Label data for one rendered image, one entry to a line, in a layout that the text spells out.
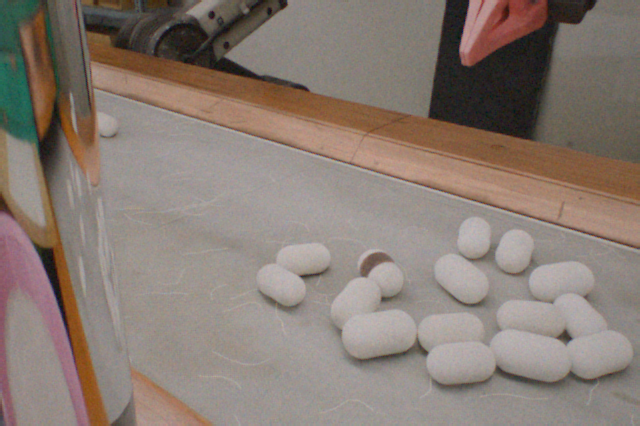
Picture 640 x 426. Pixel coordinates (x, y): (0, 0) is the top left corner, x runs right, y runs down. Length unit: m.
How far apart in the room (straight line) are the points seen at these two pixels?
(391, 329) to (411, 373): 0.02
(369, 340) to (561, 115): 2.18
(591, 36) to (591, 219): 1.93
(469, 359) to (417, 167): 0.25
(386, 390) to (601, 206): 0.24
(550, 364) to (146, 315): 0.20
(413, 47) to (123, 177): 2.18
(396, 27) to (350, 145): 2.11
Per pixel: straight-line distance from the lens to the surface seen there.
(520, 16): 0.45
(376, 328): 0.27
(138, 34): 1.03
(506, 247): 0.37
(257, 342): 0.29
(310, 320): 0.31
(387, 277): 0.32
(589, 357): 0.30
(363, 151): 0.52
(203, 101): 0.65
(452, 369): 0.27
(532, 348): 0.28
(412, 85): 2.62
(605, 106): 2.38
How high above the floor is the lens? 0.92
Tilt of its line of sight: 25 degrees down
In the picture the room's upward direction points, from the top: 2 degrees clockwise
